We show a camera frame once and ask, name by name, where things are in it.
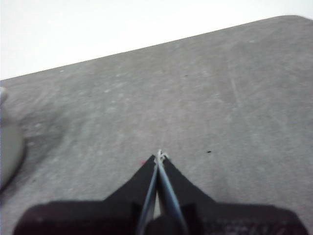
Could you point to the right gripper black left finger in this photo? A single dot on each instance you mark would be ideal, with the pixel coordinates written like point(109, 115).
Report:
point(97, 218)

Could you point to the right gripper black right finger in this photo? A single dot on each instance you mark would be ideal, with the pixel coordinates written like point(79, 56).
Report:
point(232, 220)

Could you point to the pale green electric cooking pot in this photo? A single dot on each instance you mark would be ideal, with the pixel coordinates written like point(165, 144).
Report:
point(8, 147)

